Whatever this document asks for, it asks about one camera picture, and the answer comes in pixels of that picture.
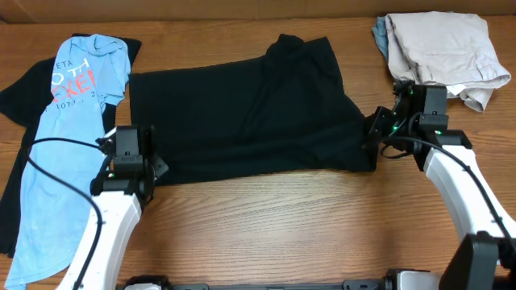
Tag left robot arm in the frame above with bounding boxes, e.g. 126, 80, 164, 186
57, 126, 169, 289

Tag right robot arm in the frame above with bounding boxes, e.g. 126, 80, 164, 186
363, 81, 515, 290

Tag folded blue jeans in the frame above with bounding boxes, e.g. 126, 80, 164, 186
372, 16, 389, 62

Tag beige folded shorts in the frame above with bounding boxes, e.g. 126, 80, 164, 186
385, 11, 511, 112

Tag light blue t-shirt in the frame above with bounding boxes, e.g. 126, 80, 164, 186
5, 37, 131, 289

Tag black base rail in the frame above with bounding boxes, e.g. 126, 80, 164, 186
115, 275, 382, 290

